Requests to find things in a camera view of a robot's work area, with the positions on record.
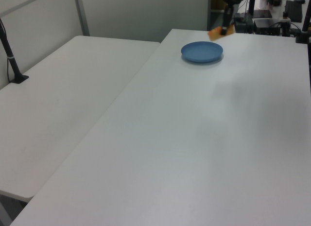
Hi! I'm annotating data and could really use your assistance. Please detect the orange toy bread loaf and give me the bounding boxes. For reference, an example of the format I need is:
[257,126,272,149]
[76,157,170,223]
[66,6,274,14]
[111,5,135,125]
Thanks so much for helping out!
[208,26,236,42]

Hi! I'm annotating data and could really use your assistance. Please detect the thin black pole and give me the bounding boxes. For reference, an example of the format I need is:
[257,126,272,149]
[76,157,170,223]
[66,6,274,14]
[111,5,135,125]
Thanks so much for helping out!
[247,0,257,18]

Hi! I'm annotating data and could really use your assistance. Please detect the black flat laptop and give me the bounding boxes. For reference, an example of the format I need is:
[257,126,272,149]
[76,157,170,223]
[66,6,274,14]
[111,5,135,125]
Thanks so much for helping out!
[252,9,273,19]

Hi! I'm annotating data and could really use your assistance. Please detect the black electronics box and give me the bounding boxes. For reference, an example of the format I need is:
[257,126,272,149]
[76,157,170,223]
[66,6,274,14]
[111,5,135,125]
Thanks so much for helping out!
[253,17,284,36]

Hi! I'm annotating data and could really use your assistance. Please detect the blue round plate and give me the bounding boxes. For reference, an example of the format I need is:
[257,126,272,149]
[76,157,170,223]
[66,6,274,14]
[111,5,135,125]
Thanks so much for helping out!
[180,41,225,64]

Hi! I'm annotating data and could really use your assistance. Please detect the black upright case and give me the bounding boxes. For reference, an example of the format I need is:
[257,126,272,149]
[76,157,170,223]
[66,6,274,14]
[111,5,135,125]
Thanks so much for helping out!
[284,0,305,23]

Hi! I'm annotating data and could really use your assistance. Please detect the black clamp stand pole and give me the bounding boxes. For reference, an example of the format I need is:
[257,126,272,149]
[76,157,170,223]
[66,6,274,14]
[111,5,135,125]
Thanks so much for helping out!
[294,6,311,44]

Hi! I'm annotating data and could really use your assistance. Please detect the grey partition panel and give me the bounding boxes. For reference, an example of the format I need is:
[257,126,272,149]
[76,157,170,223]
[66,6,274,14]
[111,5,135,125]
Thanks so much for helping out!
[79,0,211,43]

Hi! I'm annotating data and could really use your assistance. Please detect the grey metal frame post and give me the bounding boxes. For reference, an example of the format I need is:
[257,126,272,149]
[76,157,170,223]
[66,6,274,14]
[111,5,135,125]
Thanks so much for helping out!
[73,0,91,37]

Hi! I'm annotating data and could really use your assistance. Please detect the black camera stand with white tie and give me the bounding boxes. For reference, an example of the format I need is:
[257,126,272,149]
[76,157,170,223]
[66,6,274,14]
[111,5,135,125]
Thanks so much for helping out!
[0,17,30,85]

